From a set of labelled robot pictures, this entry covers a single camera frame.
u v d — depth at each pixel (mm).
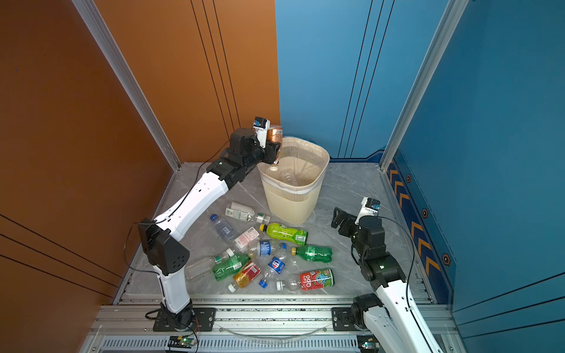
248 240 871
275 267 807
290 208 814
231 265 803
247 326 729
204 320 738
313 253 828
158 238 461
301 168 992
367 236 538
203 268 849
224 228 905
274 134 756
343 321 724
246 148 592
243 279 773
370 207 626
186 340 706
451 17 709
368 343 711
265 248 836
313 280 766
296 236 870
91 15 700
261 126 658
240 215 940
